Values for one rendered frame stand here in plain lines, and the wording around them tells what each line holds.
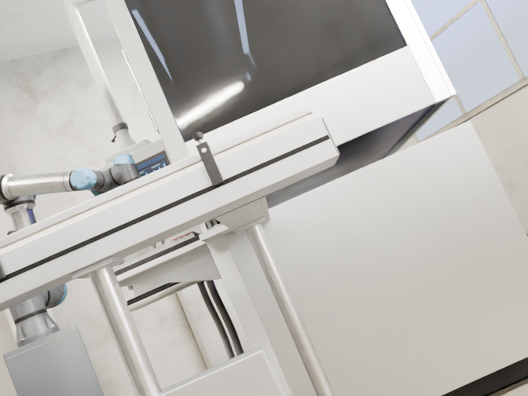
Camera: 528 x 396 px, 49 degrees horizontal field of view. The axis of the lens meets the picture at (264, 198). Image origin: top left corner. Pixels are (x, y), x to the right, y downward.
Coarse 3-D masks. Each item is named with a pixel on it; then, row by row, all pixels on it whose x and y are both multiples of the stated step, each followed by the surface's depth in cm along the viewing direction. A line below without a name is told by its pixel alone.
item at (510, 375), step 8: (520, 360) 197; (504, 368) 197; (512, 368) 197; (520, 368) 197; (488, 376) 197; (496, 376) 197; (504, 376) 197; (512, 376) 197; (520, 376) 197; (472, 384) 197; (480, 384) 197; (488, 384) 197; (496, 384) 197; (504, 384) 197; (448, 392) 197; (456, 392) 197; (464, 392) 197; (472, 392) 197; (480, 392) 197; (488, 392) 197
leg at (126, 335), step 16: (80, 272) 118; (96, 272) 120; (112, 272) 121; (96, 288) 120; (112, 288) 120; (112, 304) 119; (112, 320) 118; (128, 320) 119; (128, 336) 118; (128, 352) 118; (144, 352) 119; (128, 368) 118; (144, 368) 118; (144, 384) 117
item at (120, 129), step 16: (80, 16) 325; (80, 32) 321; (80, 48) 322; (96, 64) 319; (96, 80) 318; (112, 96) 318; (112, 112) 315; (112, 128) 315; (128, 128) 318; (128, 144) 311
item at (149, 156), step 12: (144, 144) 307; (156, 144) 305; (108, 156) 310; (132, 156) 306; (144, 156) 305; (156, 156) 304; (168, 156) 303; (144, 168) 304; (156, 168) 303; (192, 228) 299; (168, 240) 300; (144, 252) 302; (144, 288) 300
